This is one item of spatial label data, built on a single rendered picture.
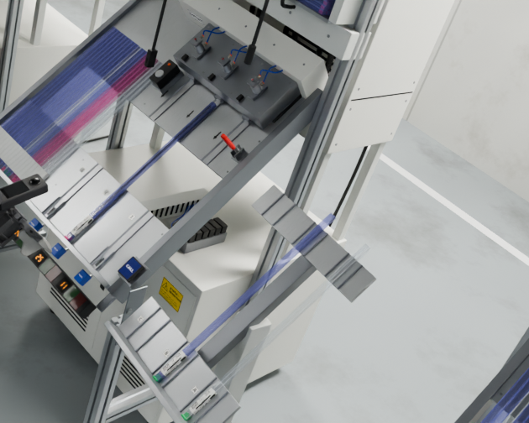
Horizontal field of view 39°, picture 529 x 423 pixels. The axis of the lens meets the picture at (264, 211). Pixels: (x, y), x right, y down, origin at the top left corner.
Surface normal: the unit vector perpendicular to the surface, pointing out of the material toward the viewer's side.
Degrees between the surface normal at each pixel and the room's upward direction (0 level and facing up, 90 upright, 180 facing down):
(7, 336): 0
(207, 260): 0
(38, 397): 0
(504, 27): 90
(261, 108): 43
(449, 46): 90
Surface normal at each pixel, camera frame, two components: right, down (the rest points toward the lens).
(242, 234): 0.30, -0.81
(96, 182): -0.25, -0.47
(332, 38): -0.68, 0.18
